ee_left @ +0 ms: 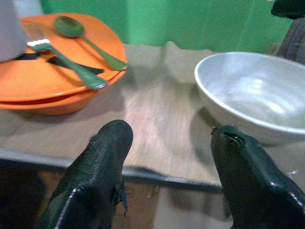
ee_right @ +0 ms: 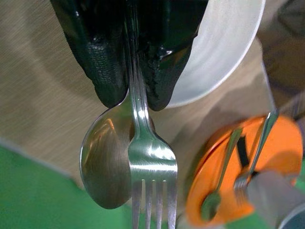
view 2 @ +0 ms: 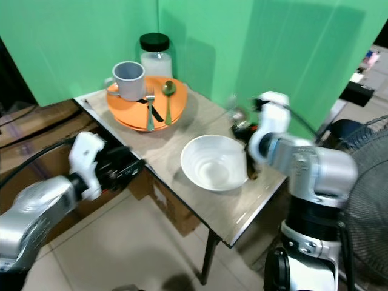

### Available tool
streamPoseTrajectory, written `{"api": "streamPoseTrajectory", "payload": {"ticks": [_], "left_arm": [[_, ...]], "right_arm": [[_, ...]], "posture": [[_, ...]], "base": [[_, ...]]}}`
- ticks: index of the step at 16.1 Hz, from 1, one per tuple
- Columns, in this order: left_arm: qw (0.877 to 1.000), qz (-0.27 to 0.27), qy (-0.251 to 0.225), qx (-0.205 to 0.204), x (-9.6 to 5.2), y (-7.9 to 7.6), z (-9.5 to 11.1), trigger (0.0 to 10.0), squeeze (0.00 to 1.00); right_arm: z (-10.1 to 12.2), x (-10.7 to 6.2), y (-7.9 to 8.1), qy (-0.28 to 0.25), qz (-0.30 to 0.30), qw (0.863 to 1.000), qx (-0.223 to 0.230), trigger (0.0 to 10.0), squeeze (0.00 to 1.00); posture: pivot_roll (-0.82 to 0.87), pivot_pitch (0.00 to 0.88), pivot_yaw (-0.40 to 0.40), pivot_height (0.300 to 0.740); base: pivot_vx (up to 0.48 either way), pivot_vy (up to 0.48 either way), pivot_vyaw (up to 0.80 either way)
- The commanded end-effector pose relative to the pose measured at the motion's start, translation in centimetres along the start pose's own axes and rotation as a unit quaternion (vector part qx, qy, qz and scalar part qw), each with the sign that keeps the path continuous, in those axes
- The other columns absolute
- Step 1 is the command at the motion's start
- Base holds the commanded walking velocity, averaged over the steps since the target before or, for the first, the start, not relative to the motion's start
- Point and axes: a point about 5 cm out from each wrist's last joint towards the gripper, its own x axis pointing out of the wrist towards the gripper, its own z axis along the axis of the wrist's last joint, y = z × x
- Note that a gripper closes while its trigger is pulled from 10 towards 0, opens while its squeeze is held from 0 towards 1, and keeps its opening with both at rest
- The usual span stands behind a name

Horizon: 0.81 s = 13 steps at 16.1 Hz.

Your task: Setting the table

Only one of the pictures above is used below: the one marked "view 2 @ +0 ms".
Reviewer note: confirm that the black knife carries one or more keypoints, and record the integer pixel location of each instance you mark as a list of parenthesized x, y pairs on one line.
[(157, 113)]

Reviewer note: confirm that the large brown cardboard box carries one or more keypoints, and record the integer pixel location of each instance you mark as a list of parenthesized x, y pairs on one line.
[(30, 133)]

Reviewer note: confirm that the orange plate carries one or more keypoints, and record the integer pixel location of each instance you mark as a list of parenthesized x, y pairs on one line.
[(127, 114)]

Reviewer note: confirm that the golden green spoon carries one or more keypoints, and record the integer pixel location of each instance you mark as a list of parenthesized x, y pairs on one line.
[(168, 88)]

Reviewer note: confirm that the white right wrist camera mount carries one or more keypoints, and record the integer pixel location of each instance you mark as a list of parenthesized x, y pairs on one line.
[(274, 118)]

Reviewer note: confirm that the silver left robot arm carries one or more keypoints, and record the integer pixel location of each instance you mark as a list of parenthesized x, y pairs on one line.
[(36, 212)]

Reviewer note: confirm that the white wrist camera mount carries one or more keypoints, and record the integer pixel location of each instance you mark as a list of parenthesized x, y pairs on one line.
[(274, 118), (86, 154)]

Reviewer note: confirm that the wooden table with black legs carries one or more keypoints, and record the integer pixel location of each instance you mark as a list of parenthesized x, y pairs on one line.
[(212, 209)]

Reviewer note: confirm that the grey mug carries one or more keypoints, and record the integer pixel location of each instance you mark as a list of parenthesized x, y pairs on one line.
[(129, 80)]

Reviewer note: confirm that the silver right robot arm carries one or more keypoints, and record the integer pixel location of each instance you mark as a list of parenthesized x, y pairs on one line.
[(309, 167)]

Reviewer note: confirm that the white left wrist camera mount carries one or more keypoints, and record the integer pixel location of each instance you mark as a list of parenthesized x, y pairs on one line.
[(86, 154)]

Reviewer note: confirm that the white ribbed bowl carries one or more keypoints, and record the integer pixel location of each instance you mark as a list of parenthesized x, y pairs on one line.
[(212, 163)]

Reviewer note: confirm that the glass jar with black lid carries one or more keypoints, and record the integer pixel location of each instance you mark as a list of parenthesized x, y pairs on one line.
[(156, 56)]

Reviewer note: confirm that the small brown cardboard box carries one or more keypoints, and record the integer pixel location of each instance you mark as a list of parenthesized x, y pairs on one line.
[(167, 206)]

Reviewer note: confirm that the black and silver robot torso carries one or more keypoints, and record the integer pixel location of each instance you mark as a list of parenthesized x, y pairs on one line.
[(309, 248)]

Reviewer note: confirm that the silver fork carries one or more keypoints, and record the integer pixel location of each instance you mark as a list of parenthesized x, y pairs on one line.
[(150, 112)]

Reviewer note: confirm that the green backdrop cloth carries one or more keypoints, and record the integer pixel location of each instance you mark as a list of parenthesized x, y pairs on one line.
[(248, 42)]

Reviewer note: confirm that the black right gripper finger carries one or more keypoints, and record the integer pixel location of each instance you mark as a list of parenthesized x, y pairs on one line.
[(237, 109), (253, 163)]

